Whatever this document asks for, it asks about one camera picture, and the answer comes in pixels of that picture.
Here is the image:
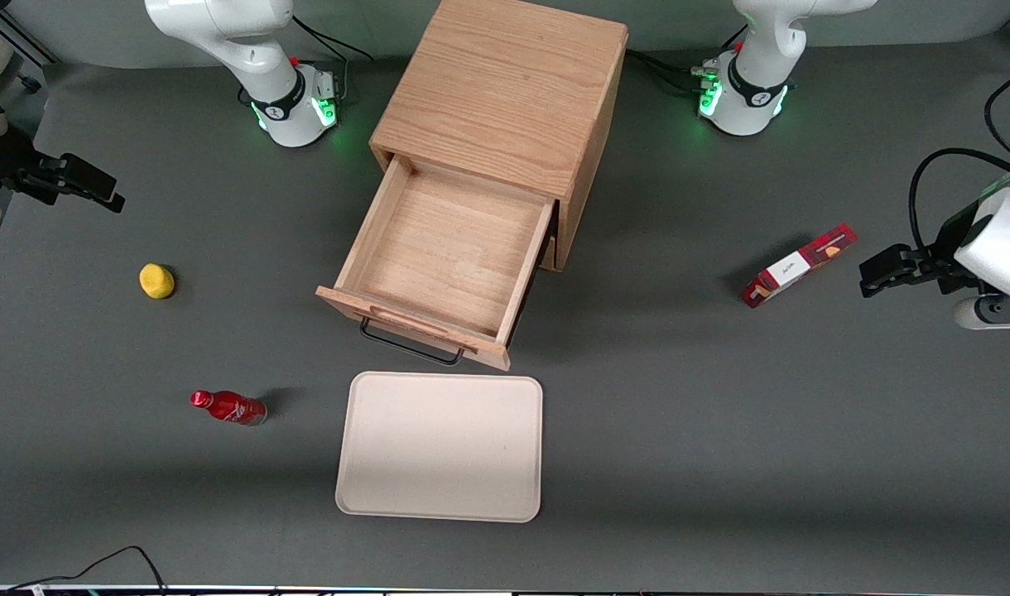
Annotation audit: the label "black right arm base cable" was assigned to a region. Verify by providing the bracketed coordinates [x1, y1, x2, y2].
[292, 15, 375, 108]

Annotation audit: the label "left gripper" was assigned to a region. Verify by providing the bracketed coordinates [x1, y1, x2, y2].
[859, 203, 983, 298]

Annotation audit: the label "black left arm base cables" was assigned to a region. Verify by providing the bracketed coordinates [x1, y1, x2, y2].
[626, 48, 709, 94]

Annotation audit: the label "long looping black cable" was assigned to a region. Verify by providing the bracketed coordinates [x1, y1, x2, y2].
[909, 147, 1010, 249]

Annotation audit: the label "wooden drawer cabinet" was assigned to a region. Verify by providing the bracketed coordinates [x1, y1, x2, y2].
[371, 0, 630, 274]

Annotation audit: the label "short curved black cable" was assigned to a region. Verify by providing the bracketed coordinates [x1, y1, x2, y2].
[983, 77, 1010, 160]

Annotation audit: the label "beige rectangular tray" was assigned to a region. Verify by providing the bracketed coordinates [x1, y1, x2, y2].
[335, 371, 544, 524]

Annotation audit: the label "red drink bottle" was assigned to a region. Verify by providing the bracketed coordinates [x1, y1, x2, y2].
[190, 389, 268, 427]

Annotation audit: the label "black wire drawer handle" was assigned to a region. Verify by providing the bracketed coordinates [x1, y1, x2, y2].
[359, 318, 466, 367]

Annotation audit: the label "wooden drawer with plain bottom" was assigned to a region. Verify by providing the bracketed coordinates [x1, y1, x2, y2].
[315, 157, 560, 372]

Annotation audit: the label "yellow lemon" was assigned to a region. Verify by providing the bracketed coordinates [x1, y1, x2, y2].
[139, 263, 176, 300]

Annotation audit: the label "red tartan cookie box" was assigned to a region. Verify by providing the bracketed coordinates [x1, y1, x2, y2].
[741, 223, 859, 309]

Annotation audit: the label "thin black table-edge cable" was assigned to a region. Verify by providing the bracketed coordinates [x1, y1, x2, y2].
[0, 545, 169, 596]

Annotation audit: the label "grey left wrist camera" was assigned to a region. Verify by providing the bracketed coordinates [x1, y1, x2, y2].
[955, 296, 1010, 331]

